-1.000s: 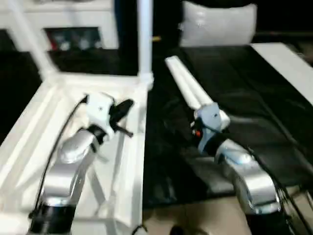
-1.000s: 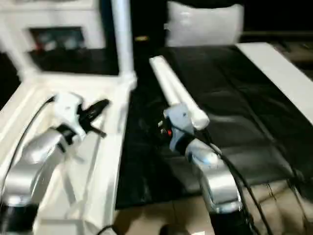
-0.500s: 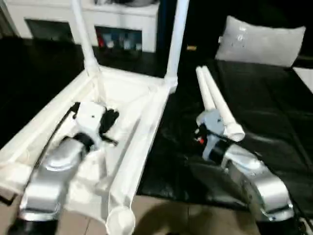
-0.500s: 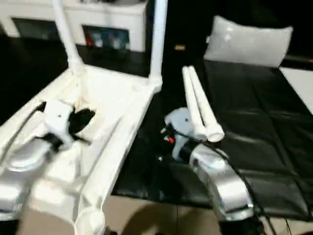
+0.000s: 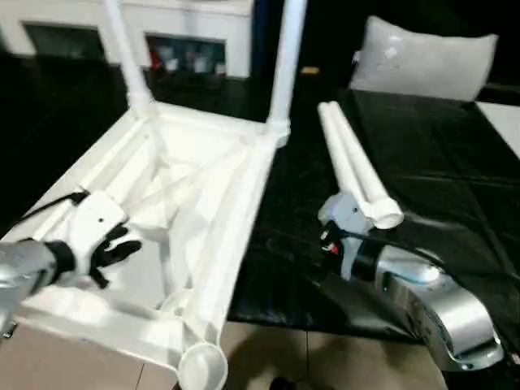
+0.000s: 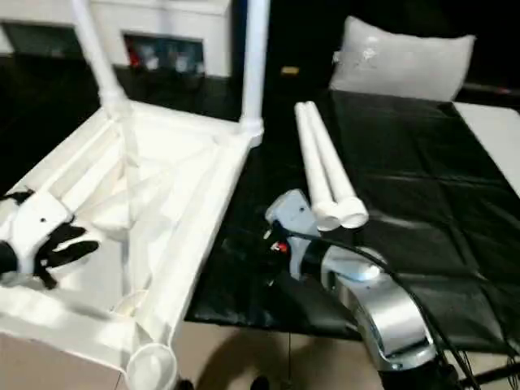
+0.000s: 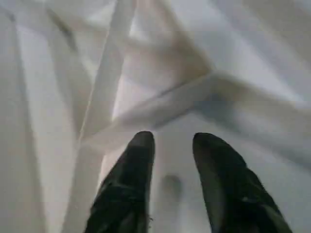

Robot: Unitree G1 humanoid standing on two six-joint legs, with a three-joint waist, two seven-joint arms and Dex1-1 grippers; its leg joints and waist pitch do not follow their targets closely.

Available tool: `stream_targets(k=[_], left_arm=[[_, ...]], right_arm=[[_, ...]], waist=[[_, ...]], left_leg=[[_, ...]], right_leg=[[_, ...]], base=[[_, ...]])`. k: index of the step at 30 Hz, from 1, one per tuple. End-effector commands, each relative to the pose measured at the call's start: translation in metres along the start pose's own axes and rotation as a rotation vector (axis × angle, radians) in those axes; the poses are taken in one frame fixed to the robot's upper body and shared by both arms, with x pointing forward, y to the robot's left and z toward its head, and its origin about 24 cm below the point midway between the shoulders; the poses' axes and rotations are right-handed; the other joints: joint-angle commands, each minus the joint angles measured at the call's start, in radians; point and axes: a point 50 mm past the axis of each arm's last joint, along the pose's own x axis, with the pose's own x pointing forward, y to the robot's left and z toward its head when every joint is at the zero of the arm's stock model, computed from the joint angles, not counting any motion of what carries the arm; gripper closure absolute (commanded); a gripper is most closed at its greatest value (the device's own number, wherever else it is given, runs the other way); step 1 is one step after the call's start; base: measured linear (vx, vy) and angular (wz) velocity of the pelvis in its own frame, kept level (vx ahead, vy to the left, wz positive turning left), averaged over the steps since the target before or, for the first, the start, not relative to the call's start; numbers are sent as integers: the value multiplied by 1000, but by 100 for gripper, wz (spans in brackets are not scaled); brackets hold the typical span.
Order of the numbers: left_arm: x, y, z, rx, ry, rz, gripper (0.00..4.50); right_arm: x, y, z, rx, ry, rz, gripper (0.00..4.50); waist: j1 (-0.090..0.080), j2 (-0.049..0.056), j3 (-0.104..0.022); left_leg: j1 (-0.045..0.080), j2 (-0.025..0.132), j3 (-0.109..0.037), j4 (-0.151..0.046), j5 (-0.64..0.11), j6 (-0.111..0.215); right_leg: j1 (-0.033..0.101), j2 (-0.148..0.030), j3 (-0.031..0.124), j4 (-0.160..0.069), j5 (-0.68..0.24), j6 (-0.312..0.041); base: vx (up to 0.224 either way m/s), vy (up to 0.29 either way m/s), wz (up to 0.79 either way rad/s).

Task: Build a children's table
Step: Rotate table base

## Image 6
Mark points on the black bar red light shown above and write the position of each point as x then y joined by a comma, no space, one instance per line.
491,90

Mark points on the dark blue cabinet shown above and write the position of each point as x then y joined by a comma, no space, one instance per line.
237,40

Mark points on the white plastic table leg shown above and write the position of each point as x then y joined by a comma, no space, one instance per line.
95,57
256,61
315,162
333,162

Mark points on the white plastic table top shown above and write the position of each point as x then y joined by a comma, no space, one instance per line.
170,170

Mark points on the small beige label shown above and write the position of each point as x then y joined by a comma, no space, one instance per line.
289,70

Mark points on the white board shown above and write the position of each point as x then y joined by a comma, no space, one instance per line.
491,126

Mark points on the black mat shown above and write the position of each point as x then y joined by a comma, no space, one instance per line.
406,170

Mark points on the grey cushion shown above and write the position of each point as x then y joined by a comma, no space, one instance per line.
402,61

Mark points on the black stand leg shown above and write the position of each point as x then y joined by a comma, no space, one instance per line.
499,371

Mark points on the white cabinet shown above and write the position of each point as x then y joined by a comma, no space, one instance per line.
170,16

